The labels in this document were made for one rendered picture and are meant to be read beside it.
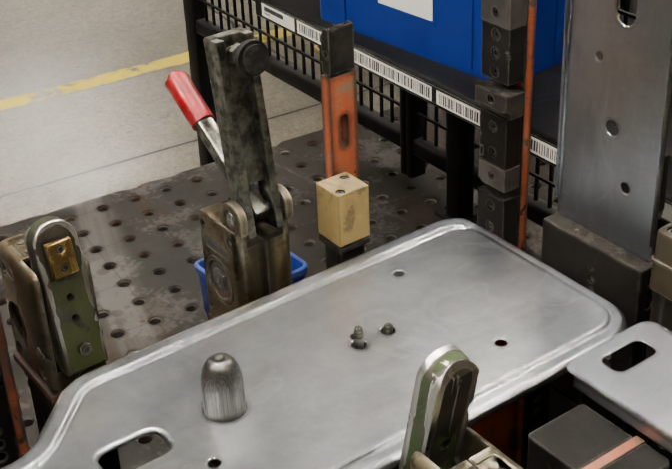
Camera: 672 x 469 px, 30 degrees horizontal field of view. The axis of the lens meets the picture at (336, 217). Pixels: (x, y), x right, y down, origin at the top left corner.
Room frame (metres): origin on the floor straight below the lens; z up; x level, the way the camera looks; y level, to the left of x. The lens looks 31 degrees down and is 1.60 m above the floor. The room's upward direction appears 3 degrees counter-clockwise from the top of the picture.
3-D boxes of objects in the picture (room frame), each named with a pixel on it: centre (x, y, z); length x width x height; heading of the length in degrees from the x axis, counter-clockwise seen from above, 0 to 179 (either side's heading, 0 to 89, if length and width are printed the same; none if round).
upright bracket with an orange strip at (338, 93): (0.99, -0.01, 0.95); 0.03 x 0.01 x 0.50; 125
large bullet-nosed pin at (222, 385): (0.74, 0.09, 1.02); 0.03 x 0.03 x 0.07
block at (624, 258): (0.95, -0.24, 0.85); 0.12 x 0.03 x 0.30; 35
